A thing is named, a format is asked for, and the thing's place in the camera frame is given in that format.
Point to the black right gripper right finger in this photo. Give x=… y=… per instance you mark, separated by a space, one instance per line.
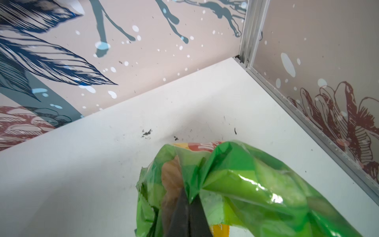
x=198 y=225

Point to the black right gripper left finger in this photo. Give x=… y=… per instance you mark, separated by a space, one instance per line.
x=179 y=225

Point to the yellow snack bag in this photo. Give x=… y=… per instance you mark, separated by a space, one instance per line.
x=220 y=230

